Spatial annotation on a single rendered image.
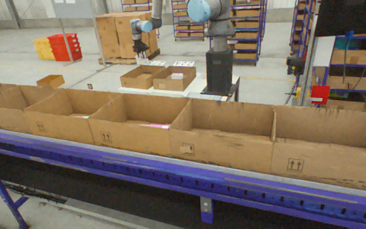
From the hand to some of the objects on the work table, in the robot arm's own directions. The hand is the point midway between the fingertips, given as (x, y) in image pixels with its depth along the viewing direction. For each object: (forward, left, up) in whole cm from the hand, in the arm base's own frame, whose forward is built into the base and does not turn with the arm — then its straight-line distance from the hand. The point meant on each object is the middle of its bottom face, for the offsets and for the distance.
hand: (142, 60), depth 229 cm
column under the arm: (+22, +76, -19) cm, 81 cm away
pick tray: (+7, +2, -18) cm, 20 cm away
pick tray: (+9, +34, -19) cm, 40 cm away
